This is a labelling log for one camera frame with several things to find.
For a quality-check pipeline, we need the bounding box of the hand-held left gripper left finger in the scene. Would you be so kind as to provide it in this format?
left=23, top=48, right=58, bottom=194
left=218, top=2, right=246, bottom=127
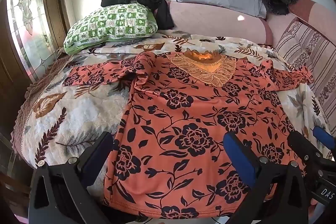
left=28, top=132, right=116, bottom=224

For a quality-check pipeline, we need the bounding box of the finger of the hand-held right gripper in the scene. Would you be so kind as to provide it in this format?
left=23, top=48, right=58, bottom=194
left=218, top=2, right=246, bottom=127
left=312, top=126, right=336, bottom=159
left=287, top=131, right=324, bottom=164

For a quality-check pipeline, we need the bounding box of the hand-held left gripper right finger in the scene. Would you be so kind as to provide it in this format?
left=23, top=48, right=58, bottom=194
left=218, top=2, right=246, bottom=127
left=223, top=132, right=310, bottom=224

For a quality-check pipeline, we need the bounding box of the orange floral shirt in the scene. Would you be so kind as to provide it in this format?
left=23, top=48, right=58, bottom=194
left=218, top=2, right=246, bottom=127
left=63, top=49, right=315, bottom=219

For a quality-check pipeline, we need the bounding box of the leaf print fleece blanket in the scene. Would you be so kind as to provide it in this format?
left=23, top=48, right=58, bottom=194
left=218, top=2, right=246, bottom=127
left=12, top=30, right=334, bottom=214

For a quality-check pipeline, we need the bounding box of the striped pink cushion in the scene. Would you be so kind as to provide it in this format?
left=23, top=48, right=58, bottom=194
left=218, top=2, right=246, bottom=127
left=273, top=17, right=336, bottom=132

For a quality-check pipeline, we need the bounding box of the brown crochet bedspread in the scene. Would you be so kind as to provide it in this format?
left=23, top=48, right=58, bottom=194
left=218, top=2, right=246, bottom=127
left=12, top=55, right=72, bottom=163

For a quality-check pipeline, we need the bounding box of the green checked pillow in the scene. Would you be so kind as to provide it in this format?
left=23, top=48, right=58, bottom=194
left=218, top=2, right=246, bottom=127
left=63, top=3, right=158, bottom=55

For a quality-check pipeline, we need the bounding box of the pink bolster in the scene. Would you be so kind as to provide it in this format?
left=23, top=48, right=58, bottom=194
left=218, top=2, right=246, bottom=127
left=164, top=0, right=273, bottom=47

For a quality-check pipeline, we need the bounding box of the stained glass window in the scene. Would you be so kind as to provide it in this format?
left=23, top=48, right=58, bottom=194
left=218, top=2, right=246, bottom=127
left=7, top=0, right=57, bottom=73

